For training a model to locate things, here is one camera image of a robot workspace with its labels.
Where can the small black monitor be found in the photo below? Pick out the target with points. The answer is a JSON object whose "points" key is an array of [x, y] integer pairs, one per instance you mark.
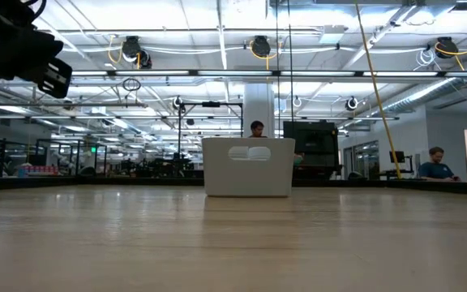
{"points": [[397, 156]]}

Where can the seated person at desk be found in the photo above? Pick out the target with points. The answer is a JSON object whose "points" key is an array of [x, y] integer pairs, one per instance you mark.
{"points": [[434, 170]]}

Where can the white building column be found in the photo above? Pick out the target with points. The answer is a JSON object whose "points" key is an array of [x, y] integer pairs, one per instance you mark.
{"points": [[258, 101]]}

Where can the grey plastic basket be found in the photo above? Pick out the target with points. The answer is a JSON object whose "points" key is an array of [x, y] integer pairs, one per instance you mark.
{"points": [[249, 178]]}

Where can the black gantry frame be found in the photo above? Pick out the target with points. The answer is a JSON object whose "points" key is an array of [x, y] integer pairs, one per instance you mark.
{"points": [[211, 104]]}

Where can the silver ventilation duct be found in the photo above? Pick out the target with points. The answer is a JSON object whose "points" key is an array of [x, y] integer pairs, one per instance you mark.
{"points": [[420, 97]]}

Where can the black cabinet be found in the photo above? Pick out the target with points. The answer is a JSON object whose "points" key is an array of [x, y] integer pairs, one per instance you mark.
{"points": [[310, 142]]}

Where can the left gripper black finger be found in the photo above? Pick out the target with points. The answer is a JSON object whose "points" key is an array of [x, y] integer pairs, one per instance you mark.
{"points": [[56, 79], [22, 48]]}

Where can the black aluminium table frame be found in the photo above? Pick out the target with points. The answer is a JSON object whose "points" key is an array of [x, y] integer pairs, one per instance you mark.
{"points": [[95, 182]]}

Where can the person behind basket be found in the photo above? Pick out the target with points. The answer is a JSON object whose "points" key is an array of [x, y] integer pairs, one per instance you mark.
{"points": [[257, 129]]}

